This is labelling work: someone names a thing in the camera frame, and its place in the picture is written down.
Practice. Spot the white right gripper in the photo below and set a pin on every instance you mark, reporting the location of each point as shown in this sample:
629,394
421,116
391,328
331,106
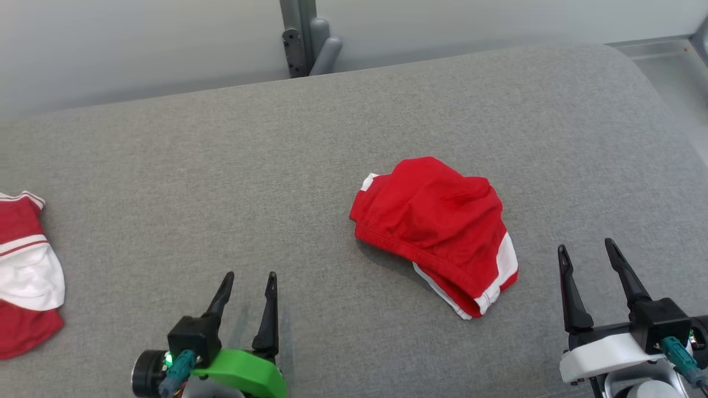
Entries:
603,354

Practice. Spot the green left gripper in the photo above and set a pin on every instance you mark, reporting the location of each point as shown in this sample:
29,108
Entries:
249,373

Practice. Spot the red shorts with white stripe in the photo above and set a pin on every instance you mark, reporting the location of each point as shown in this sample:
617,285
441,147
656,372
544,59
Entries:
431,221

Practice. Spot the red and white basketball jersey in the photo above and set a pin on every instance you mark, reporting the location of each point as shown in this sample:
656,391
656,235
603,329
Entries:
22,226

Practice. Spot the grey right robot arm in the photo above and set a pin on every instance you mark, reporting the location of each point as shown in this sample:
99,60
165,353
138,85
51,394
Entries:
647,389

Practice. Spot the grey rounded tube brace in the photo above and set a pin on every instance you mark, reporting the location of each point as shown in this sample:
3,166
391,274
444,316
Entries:
326,52

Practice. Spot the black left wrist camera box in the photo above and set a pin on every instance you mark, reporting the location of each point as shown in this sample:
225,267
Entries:
193,337

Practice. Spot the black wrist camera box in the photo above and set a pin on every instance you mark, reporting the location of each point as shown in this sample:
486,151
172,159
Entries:
658,320
193,337

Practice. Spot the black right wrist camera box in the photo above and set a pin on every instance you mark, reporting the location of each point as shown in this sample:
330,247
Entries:
658,320

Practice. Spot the grey metal post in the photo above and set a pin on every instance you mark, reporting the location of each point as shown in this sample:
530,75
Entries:
293,33

